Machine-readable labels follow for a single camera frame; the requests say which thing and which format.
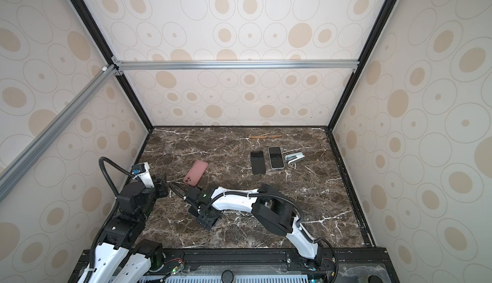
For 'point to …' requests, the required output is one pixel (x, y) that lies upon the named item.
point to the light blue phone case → (270, 159)
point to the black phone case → (258, 164)
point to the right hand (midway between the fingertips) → (211, 217)
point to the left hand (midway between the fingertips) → (166, 172)
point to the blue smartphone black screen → (276, 157)
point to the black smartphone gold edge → (257, 162)
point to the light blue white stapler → (292, 157)
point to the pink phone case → (195, 173)
